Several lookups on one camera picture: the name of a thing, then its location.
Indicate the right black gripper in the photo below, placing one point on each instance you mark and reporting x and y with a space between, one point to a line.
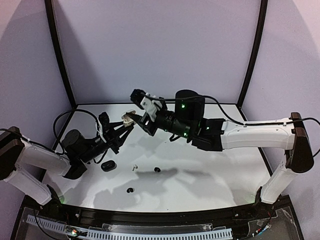
148 124

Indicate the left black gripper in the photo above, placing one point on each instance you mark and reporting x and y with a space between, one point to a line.
110 139

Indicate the white earbud charging case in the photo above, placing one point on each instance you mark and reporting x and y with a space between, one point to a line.
127 121

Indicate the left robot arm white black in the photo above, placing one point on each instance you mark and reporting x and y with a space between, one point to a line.
16 150

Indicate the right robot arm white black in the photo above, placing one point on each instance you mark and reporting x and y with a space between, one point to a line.
187 121

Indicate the black earbud charging case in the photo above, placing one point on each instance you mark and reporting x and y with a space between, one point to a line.
108 166

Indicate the black earbud center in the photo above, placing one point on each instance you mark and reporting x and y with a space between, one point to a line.
157 169

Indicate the black earbud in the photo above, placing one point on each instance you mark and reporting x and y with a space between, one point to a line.
157 169
130 190

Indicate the black earbud front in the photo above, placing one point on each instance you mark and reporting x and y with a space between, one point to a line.
130 190

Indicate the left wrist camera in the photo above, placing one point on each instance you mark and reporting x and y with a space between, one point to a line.
103 122

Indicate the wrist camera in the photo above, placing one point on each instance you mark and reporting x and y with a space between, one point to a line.
103 122
149 103

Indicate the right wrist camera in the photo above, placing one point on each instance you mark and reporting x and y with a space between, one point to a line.
149 103

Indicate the black front aluminium rail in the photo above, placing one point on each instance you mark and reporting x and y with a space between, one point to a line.
223 216

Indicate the white slotted cable duct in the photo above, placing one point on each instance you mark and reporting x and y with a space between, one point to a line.
130 232

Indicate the left black frame post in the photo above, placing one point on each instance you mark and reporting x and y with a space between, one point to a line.
50 14

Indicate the black frame post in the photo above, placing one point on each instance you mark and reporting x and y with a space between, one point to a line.
254 52
50 14

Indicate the right black frame post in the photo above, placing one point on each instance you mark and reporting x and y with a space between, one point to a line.
254 52

